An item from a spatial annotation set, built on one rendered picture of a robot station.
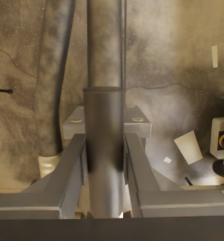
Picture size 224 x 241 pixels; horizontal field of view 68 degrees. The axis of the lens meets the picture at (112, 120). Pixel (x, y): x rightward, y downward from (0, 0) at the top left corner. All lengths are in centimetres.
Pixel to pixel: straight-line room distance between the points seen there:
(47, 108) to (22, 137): 109
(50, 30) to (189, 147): 123
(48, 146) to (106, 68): 17
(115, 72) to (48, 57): 11
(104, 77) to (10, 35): 113
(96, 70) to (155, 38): 100
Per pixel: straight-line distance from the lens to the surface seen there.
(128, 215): 30
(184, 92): 122
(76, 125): 23
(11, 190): 139
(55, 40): 25
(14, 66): 126
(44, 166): 30
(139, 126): 23
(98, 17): 19
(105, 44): 18
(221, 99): 123
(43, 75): 26
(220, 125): 124
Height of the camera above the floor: 111
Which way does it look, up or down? 74 degrees down
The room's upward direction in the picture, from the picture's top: 178 degrees clockwise
